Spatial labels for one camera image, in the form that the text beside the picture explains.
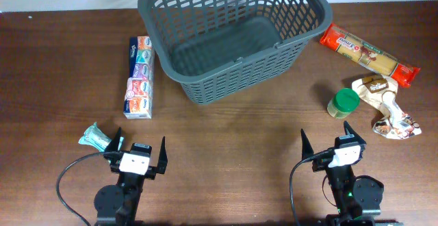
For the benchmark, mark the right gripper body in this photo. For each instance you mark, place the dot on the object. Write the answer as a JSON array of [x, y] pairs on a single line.
[[321, 164]]

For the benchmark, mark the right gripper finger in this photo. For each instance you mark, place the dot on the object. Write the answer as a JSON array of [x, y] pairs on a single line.
[[350, 131], [307, 150]]

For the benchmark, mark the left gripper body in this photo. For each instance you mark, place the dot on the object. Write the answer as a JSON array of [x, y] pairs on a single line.
[[150, 172]]

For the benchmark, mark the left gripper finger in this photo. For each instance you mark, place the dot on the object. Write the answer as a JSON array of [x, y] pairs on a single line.
[[114, 143], [163, 159]]

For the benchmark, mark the green lid Knorr jar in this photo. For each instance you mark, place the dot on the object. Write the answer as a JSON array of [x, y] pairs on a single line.
[[343, 103]]

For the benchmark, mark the grey plastic shopping basket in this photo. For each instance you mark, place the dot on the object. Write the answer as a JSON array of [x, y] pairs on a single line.
[[215, 48]]

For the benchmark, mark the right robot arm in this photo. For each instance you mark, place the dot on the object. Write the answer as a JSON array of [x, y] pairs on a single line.
[[357, 198]]

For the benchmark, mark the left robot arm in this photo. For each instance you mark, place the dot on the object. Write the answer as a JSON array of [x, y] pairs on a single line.
[[118, 204]]

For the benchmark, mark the teal tissue packet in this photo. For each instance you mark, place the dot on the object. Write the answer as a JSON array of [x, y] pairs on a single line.
[[94, 137]]

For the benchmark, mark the Kleenex tissue multipack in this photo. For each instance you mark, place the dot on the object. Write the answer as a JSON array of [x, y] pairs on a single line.
[[139, 93]]

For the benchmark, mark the crumpled beige snack bag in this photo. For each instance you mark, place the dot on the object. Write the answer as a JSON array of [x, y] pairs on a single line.
[[380, 92]]

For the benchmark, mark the spaghetti pasta package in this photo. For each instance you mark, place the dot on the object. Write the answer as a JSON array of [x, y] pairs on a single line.
[[367, 55]]

